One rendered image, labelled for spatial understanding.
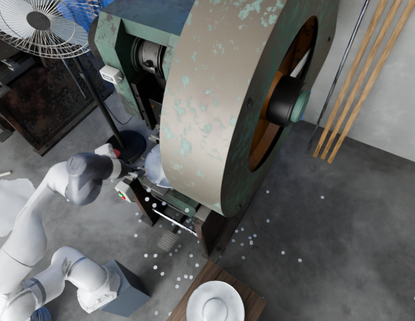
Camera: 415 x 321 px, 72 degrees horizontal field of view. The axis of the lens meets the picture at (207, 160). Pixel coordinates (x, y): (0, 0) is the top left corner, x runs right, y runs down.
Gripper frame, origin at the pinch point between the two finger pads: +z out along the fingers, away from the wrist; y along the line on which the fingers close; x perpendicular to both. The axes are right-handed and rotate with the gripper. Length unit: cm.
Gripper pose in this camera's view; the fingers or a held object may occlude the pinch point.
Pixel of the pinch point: (142, 171)
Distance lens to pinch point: 127.6
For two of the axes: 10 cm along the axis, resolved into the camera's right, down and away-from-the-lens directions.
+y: 8.6, 3.8, -3.3
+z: 3.2, 0.9, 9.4
